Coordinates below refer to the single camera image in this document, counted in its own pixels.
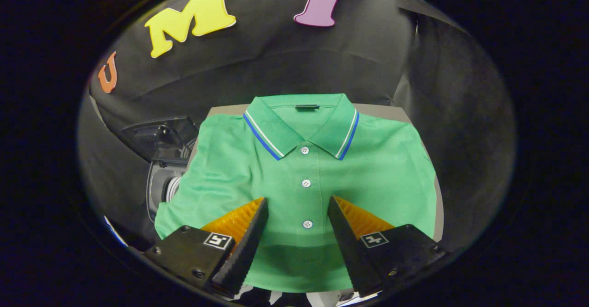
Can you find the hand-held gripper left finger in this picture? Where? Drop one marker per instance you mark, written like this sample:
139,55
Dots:
244,247

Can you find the black backdrop cloth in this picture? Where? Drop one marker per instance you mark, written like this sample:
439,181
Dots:
460,127
257,67

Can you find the green polo shirt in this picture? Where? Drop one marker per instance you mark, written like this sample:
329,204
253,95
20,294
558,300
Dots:
303,164

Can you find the grey cabinet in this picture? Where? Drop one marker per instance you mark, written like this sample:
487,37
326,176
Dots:
382,112

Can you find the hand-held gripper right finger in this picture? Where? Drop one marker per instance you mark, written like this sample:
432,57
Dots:
349,247

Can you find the dark transparent washing machine lid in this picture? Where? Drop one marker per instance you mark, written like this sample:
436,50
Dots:
158,136

